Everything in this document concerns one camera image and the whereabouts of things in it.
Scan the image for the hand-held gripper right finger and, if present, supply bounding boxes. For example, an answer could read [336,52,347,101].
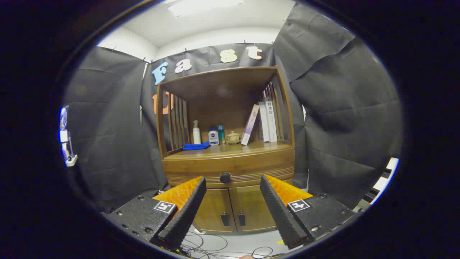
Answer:
[259,174,355,250]

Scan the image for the ceiling light panel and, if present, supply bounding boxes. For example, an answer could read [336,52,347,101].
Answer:
[166,0,245,18]

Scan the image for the bright lit equipment stand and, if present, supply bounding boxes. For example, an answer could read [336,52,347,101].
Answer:
[59,105,78,167]

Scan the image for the white lotion bottle blue cap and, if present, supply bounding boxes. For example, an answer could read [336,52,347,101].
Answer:
[208,126,220,146]

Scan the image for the wooden drawer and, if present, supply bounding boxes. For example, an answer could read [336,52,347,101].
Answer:
[162,147,295,188]

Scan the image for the blue folded cloth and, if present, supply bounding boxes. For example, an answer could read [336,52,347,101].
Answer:
[182,142,211,151]

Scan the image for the wooden cabinet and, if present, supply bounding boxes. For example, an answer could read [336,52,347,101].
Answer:
[156,66,296,234]

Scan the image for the black backdrop cloth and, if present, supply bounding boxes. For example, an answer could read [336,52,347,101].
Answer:
[63,2,403,213]

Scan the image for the tangled black floor cables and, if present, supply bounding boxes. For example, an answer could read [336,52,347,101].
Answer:
[180,230,286,259]

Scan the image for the white book printed spine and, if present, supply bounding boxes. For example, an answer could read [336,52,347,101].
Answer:
[265,96,278,143]

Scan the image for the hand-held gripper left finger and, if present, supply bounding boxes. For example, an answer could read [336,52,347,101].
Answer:
[104,176,207,252]

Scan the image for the purple cover book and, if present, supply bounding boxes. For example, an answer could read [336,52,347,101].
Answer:
[240,104,260,146]

